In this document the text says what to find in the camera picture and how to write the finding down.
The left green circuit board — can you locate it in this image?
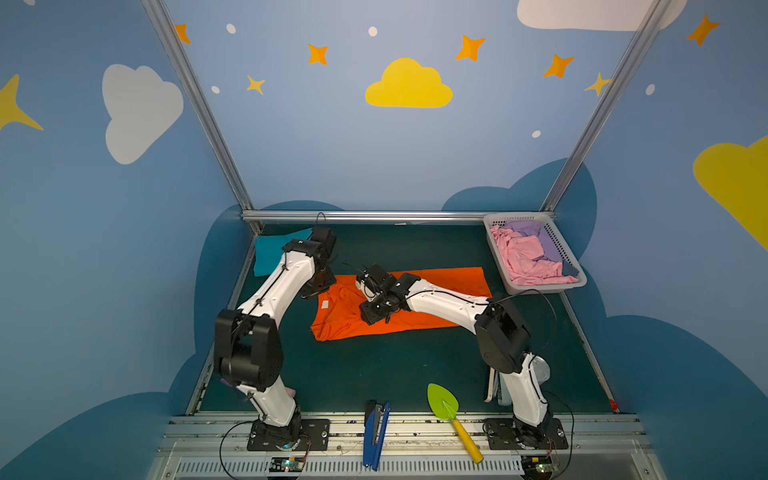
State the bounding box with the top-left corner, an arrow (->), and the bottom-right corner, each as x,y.
268,457 -> 306,473

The aluminium right frame post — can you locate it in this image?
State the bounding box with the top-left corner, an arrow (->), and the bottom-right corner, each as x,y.
531,0 -> 672,236

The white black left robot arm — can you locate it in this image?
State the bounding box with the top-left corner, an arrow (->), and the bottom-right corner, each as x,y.
213,227 -> 336,450

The green circuit board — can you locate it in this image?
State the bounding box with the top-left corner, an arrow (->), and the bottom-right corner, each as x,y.
268,457 -> 306,473
521,456 -> 554,479

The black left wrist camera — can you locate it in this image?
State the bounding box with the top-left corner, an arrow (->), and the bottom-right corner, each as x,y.
309,226 -> 337,257

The blue stapler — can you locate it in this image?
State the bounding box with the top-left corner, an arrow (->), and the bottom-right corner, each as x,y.
363,400 -> 391,471

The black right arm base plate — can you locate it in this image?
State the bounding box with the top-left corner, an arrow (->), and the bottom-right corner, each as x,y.
483,417 -> 569,450

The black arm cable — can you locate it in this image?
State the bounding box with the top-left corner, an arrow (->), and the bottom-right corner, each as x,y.
509,289 -> 559,361
218,419 -> 259,480

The green yellow toy trowel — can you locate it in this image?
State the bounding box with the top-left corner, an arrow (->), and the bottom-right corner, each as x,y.
427,383 -> 484,464

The purple t shirt in basket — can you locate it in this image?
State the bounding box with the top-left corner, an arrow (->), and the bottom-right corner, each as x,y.
504,220 -> 579,277

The pink t shirt in basket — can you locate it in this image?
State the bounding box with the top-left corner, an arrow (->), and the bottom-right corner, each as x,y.
491,226 -> 578,286

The white perforated plastic basket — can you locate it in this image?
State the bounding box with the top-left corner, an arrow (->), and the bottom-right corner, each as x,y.
483,212 -> 587,295

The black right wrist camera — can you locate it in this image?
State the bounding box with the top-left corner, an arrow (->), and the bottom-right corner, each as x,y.
356,264 -> 397,299

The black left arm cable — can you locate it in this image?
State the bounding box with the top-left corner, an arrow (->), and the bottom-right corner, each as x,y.
218,419 -> 259,480

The right green circuit board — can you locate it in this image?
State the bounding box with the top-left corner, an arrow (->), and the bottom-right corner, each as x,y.
521,456 -> 554,479

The orange t shirt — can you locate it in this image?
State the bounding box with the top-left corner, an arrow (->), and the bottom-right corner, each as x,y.
311,267 -> 491,342

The white grey stapler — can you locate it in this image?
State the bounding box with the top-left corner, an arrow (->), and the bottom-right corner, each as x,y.
484,367 -> 512,407

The aluminium left frame post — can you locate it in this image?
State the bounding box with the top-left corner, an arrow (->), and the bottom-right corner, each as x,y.
141,0 -> 262,235

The folded teal t shirt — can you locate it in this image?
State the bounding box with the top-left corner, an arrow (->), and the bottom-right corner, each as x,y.
253,228 -> 312,277

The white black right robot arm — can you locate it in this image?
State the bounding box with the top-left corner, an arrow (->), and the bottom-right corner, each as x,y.
356,266 -> 553,448

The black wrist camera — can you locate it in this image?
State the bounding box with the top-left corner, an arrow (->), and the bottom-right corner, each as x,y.
309,226 -> 337,257
356,264 -> 397,299

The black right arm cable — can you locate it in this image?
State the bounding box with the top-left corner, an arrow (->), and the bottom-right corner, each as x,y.
509,289 -> 559,361

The aluminium front rail bed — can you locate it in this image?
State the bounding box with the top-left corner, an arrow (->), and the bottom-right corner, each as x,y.
147,412 -> 666,479

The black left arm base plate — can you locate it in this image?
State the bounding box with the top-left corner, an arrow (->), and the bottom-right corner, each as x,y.
246,418 -> 330,452

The aluminium frame post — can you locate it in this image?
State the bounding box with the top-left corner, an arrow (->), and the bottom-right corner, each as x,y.
531,0 -> 672,236
141,0 -> 262,235

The aluminium back frame rail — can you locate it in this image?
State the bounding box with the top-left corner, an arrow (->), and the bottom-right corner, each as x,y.
241,209 -> 557,225

